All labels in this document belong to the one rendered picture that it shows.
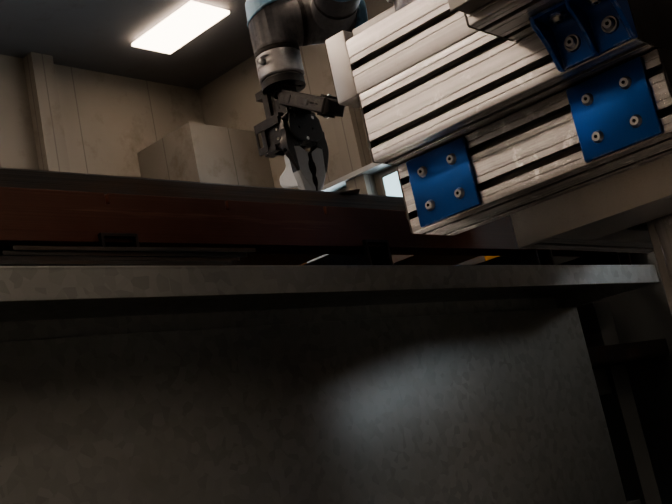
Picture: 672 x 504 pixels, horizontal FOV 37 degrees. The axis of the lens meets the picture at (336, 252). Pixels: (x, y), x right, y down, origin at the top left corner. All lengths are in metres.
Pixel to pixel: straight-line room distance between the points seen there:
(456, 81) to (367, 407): 0.44
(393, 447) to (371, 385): 0.09
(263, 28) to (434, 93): 0.53
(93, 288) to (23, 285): 0.07
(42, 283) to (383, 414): 0.60
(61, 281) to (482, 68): 0.53
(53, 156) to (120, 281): 11.62
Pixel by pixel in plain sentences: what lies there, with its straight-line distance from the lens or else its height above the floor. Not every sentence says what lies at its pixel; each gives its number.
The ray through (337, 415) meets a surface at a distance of 1.27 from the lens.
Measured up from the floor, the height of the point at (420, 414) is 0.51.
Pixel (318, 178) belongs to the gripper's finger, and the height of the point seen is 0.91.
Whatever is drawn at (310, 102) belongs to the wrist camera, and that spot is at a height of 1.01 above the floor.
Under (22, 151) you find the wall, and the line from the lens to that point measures 12.56.
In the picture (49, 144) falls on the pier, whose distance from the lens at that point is 12.56.
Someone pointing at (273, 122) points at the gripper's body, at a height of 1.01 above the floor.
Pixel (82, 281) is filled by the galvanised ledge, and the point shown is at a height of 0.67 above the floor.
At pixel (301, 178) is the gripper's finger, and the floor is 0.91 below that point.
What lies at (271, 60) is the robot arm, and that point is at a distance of 1.61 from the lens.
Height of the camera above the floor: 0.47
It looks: 12 degrees up
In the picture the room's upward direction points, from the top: 12 degrees counter-clockwise
